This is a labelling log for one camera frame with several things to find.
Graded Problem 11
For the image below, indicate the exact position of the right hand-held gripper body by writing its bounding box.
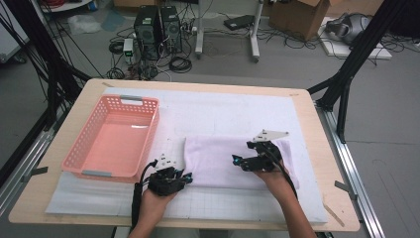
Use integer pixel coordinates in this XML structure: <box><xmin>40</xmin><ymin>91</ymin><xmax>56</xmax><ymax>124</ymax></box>
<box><xmin>242</xmin><ymin>129</ymin><xmax>290</xmax><ymax>173</ymax></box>

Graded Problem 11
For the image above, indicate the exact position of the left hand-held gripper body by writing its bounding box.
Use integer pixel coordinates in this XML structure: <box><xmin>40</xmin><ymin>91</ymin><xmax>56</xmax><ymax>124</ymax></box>
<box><xmin>148</xmin><ymin>153</ymin><xmax>183</xmax><ymax>197</ymax></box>

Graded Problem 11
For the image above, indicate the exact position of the lilac printed towel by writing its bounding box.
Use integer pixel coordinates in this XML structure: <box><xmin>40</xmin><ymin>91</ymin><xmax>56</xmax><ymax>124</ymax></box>
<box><xmin>183</xmin><ymin>135</ymin><xmax>301</xmax><ymax>191</ymax></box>

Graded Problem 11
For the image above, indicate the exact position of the pink plastic basket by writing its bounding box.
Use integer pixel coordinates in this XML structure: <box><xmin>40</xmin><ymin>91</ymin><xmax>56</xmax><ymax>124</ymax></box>
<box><xmin>60</xmin><ymin>93</ymin><xmax>161</xmax><ymax>183</ymax></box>

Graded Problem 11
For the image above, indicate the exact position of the person's left hand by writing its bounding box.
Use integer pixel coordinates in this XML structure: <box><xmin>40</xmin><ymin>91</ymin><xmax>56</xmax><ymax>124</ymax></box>
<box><xmin>140</xmin><ymin>188</ymin><xmax>177</xmax><ymax>224</ymax></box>

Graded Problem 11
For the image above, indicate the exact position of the person's right hand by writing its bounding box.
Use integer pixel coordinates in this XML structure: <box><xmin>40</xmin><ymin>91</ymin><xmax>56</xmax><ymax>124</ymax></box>
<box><xmin>254</xmin><ymin>168</ymin><xmax>295</xmax><ymax>201</ymax></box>

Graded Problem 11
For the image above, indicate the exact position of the white grid mat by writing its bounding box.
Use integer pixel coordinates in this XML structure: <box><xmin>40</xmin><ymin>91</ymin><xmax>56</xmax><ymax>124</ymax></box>
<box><xmin>45</xmin><ymin>86</ymin><xmax>329</xmax><ymax>224</ymax></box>

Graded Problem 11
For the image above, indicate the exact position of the thin wooden strip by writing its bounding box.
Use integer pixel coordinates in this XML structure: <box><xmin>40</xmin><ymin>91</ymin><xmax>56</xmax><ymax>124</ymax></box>
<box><xmin>322</xmin><ymin>201</ymin><xmax>346</xmax><ymax>228</ymax></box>

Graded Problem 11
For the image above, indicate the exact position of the black flat device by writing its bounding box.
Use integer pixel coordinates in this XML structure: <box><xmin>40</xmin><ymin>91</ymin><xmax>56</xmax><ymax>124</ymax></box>
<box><xmin>223</xmin><ymin>14</ymin><xmax>256</xmax><ymax>32</ymax></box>

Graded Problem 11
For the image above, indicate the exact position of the white metal stand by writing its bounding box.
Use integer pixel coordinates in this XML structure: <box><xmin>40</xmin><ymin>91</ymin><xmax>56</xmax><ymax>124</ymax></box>
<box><xmin>194</xmin><ymin>0</ymin><xmax>265</xmax><ymax>63</ymax></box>

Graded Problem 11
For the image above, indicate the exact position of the brown cardboard box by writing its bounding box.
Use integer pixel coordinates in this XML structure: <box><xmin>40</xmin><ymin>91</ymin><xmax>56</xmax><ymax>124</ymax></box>
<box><xmin>267</xmin><ymin>0</ymin><xmax>331</xmax><ymax>42</ymax></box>

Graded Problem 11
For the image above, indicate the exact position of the white power supply box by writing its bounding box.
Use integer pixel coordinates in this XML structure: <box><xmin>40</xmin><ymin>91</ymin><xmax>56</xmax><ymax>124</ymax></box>
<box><xmin>122</xmin><ymin>38</ymin><xmax>135</xmax><ymax>58</ymax></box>

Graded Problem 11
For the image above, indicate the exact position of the black computer tower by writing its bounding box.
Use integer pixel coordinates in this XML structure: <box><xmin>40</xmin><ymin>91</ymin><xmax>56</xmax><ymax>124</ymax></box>
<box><xmin>159</xmin><ymin>5</ymin><xmax>183</xmax><ymax>54</ymax></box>
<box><xmin>133</xmin><ymin>4</ymin><xmax>161</xmax><ymax>61</ymax></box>

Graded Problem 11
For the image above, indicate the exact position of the grey and black device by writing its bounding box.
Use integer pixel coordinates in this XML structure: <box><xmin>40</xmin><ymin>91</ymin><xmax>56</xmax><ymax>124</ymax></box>
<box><xmin>325</xmin><ymin>12</ymin><xmax>372</xmax><ymax>46</ymax></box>

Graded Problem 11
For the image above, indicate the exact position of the white floor board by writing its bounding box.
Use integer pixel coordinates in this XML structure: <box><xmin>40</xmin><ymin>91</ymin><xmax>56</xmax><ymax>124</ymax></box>
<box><xmin>318</xmin><ymin>16</ymin><xmax>394</xmax><ymax>60</ymax></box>

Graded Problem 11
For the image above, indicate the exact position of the clear plastic bag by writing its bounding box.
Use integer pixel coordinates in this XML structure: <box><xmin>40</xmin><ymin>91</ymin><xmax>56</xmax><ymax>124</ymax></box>
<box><xmin>67</xmin><ymin>13</ymin><xmax>102</xmax><ymax>36</ymax></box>

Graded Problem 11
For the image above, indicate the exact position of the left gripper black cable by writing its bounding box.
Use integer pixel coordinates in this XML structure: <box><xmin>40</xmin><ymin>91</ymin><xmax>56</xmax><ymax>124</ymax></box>
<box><xmin>131</xmin><ymin>159</ymin><xmax>159</xmax><ymax>229</ymax></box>

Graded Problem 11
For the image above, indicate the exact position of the grey metal bracket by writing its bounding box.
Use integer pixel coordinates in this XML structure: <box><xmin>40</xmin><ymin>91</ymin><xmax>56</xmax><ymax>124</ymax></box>
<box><xmin>22</xmin><ymin>166</ymin><xmax>49</xmax><ymax>182</ymax></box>
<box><xmin>334</xmin><ymin>180</ymin><xmax>359</xmax><ymax>201</ymax></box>

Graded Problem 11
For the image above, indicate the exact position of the aluminium rail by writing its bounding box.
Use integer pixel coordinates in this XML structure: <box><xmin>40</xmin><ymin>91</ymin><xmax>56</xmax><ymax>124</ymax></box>
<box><xmin>0</xmin><ymin>108</ymin><xmax>67</xmax><ymax>216</ymax></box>
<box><xmin>315</xmin><ymin>102</ymin><xmax>385</xmax><ymax>238</ymax></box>

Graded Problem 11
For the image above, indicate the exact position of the coiled black cable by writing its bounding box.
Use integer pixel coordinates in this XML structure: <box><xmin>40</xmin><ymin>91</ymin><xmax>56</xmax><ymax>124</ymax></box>
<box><xmin>168</xmin><ymin>56</ymin><xmax>193</xmax><ymax>74</ymax></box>

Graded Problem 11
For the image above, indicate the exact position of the black metal frame strut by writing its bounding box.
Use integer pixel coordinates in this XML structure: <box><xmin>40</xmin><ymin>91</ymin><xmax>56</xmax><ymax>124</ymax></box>
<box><xmin>0</xmin><ymin>0</ymin><xmax>92</xmax><ymax>132</ymax></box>
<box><xmin>306</xmin><ymin>0</ymin><xmax>409</xmax><ymax>145</ymax></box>

